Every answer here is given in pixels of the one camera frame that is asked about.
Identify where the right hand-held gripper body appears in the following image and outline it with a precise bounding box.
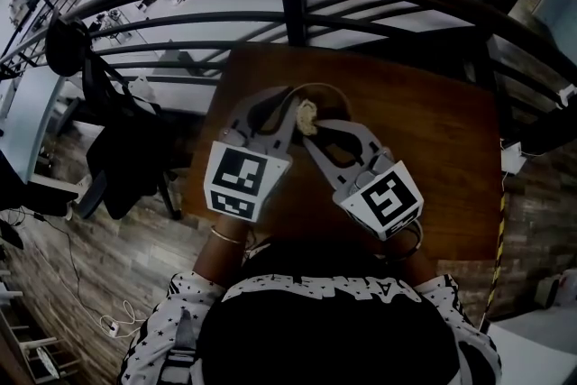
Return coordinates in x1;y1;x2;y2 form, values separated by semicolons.
332;146;426;243

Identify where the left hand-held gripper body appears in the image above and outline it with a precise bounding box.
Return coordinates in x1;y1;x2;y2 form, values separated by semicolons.
203;128;293;223

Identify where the beige sponge ball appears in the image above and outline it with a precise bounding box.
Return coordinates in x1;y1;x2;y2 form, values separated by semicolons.
295;99;319;137

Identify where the person's right forearm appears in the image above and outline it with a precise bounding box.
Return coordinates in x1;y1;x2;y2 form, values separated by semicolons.
386;234;441;292

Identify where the person's left forearm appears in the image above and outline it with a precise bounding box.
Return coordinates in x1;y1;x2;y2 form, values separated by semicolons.
192;214;253;290

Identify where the thin gold bangle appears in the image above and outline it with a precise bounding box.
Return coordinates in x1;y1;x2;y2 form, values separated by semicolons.
209;225;245;246

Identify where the brown wooden table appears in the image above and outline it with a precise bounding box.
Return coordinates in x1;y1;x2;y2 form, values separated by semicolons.
182;44;506;262

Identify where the white plastic bag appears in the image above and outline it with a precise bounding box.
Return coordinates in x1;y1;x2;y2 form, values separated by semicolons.
127;75;158;105

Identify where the brown wooden chair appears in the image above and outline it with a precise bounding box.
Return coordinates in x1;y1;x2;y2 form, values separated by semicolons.
0;0;577;123

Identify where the black office chair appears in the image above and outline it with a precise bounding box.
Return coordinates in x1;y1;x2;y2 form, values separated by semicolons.
44;11;193;222

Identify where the yellow black hazard tape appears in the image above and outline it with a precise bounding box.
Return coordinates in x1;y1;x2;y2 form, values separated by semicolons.
482;191;509;325

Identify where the white power socket box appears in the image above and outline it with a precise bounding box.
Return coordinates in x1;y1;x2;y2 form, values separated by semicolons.
499;141;525;176

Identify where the person's black white shirt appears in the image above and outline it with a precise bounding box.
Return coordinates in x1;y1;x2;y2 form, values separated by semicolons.
117;238;504;385

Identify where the white plastic jug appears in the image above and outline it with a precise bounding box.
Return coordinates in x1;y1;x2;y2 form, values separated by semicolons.
536;272;577;310

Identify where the white power strip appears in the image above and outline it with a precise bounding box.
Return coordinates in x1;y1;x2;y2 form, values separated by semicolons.
101;315;122;338

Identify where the white plastic clamp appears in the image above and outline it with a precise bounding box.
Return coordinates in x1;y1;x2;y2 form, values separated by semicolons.
555;87;577;108

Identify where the white desk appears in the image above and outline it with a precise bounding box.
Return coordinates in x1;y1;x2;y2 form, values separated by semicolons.
0;67;89;213

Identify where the white curved counter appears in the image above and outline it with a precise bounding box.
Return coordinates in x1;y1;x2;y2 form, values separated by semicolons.
486;310;577;385

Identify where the white metal rack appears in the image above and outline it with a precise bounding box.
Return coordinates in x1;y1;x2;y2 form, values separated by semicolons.
0;283;85;382

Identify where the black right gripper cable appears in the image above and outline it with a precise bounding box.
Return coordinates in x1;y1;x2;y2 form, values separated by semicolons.
381;218;426;261

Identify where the white power strip cable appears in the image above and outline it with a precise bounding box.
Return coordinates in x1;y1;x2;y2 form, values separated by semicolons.
98;299;150;339

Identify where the black floor cable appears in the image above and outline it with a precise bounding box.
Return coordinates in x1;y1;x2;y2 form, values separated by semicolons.
0;206;112;324

